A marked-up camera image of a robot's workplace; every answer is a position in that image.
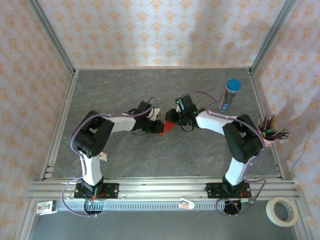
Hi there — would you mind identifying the bunch of coloured pencils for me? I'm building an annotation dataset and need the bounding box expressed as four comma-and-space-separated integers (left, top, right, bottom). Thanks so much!
258, 114, 290, 141

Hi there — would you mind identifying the pink cup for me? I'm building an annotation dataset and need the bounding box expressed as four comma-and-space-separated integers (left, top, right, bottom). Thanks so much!
259, 131, 275, 148

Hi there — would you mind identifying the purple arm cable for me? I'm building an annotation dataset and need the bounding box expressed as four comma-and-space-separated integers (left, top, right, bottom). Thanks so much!
194, 91, 267, 218
61, 96, 158, 218

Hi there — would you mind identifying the masking tape roll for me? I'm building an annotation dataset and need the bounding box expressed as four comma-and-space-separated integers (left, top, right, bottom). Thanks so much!
265, 196, 300, 228

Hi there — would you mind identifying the aluminium frame post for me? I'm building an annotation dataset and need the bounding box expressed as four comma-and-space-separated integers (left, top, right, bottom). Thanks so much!
248, 0, 298, 75
26, 0, 77, 76

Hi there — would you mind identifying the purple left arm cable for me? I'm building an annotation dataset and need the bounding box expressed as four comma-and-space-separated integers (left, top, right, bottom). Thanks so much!
61, 96, 158, 218

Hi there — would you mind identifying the white label card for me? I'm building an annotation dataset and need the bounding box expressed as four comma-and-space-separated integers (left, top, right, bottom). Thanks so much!
35, 200, 58, 215

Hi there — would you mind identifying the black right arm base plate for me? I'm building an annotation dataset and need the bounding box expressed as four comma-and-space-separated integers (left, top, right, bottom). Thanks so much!
206, 182, 252, 200

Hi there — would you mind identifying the grey slotted cable duct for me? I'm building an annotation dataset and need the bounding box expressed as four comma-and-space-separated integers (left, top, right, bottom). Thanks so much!
56, 201, 227, 212

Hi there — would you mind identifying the aluminium side rail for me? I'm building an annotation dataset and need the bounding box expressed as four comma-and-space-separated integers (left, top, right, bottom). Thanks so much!
248, 69, 286, 180
39, 69, 80, 181

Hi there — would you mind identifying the clear pencil tube, blue lid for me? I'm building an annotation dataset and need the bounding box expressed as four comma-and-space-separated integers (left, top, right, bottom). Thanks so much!
216, 78, 242, 113

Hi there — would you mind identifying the aluminium frame rail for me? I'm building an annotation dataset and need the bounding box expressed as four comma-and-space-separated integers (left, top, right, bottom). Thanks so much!
26, 177, 301, 202

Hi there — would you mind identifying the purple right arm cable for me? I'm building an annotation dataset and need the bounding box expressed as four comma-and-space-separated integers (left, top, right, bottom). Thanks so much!
194, 91, 267, 218

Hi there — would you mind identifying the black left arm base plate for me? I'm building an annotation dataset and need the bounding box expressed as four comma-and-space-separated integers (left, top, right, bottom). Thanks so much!
73, 183, 120, 200

